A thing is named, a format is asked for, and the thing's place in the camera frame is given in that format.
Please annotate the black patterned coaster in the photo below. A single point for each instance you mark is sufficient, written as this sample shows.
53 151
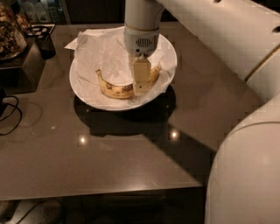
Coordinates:
40 30

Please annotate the white bottles in background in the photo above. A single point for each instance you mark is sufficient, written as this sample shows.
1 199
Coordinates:
37 11

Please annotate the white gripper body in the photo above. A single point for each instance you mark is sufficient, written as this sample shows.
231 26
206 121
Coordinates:
141 44

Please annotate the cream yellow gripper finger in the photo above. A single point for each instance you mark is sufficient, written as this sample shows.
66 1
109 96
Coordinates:
140 70

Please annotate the yellow spotted banana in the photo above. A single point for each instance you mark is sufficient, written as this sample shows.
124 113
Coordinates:
126 91

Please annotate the small black cup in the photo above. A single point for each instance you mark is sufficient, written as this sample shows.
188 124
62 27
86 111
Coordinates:
46 47

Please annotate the dark square box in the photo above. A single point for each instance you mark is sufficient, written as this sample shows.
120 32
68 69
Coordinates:
22 74

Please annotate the white paper napkin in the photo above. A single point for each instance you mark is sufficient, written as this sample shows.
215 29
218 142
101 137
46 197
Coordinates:
99 55

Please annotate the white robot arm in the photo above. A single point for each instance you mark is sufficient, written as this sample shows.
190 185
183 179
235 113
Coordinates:
242 177

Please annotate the white bowl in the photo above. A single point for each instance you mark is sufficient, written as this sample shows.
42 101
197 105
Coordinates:
170 62

